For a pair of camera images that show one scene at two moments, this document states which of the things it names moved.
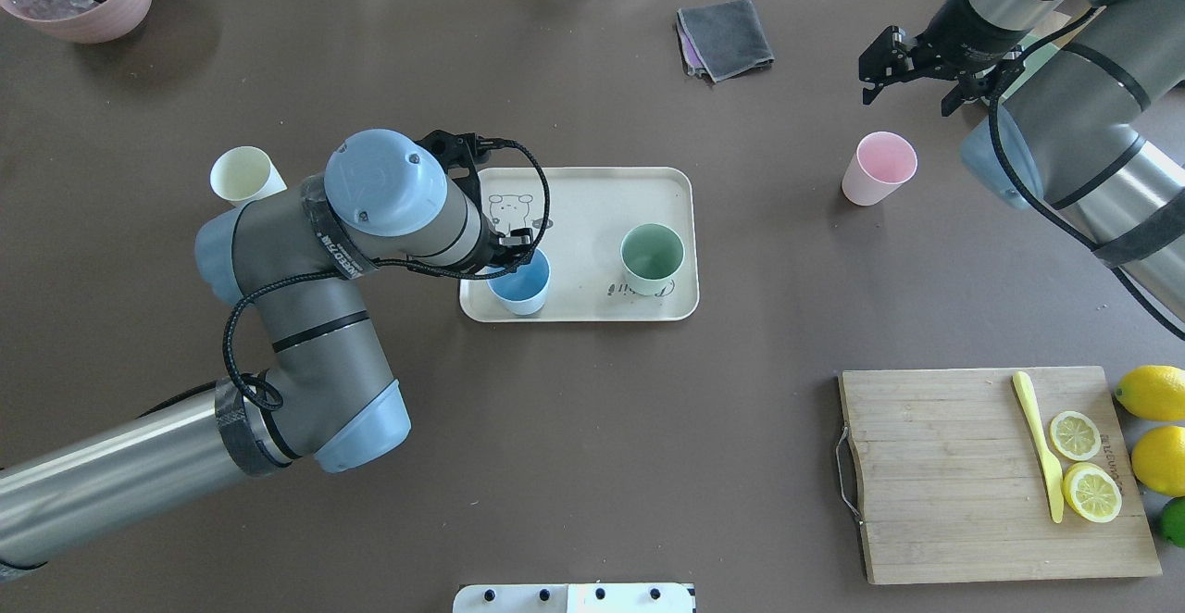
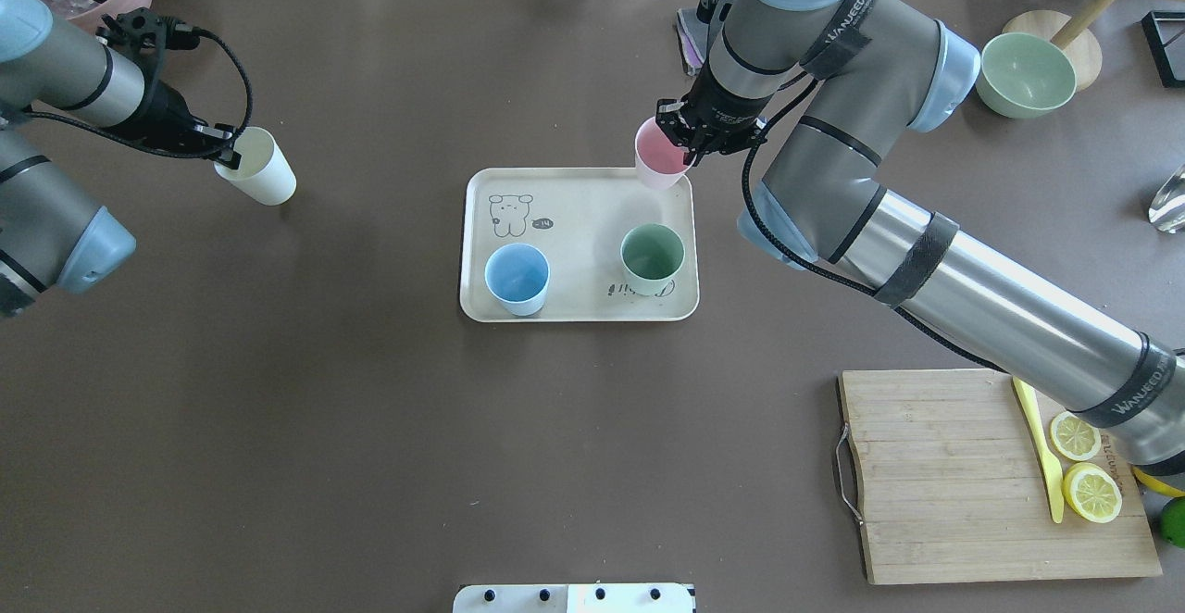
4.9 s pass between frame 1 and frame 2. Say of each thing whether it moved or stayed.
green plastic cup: stayed
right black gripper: moved
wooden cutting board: stayed
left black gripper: moved
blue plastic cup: stayed
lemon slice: stayed
